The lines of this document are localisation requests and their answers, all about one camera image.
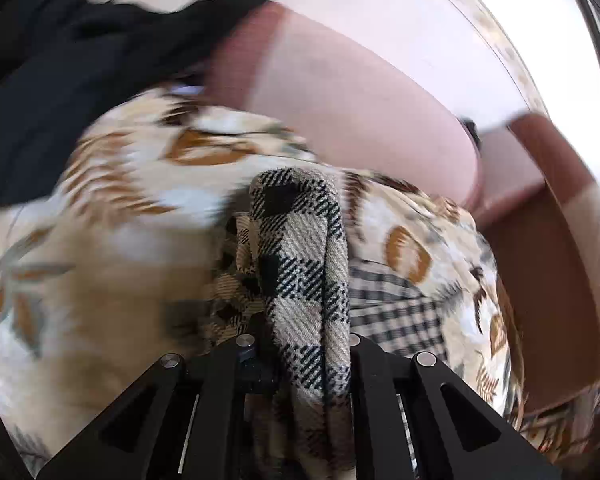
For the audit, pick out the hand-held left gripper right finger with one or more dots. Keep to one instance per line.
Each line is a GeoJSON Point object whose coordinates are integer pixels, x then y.
{"type": "Point", "coordinates": [375, 385]}

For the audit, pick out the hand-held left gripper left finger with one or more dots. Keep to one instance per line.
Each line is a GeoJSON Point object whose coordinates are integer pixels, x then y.
{"type": "Point", "coordinates": [220, 380]}

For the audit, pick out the checkered jacket with brown trim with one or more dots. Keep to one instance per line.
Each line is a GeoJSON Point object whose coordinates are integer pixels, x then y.
{"type": "Point", "coordinates": [300, 260]}

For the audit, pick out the leaf print blanket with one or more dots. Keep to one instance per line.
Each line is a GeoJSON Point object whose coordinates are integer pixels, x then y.
{"type": "Point", "coordinates": [105, 240]}

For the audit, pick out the brown cardboard box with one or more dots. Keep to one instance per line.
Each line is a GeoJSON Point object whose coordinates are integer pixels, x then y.
{"type": "Point", "coordinates": [545, 310]}

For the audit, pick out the small black object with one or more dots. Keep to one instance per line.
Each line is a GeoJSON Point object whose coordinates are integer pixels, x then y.
{"type": "Point", "coordinates": [472, 131]}

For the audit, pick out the pink and brown sofa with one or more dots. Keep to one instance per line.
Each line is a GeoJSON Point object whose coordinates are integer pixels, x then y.
{"type": "Point", "coordinates": [360, 90]}

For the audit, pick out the dark navy garment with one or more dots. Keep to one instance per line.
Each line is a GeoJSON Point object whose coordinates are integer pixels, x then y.
{"type": "Point", "coordinates": [65, 80]}

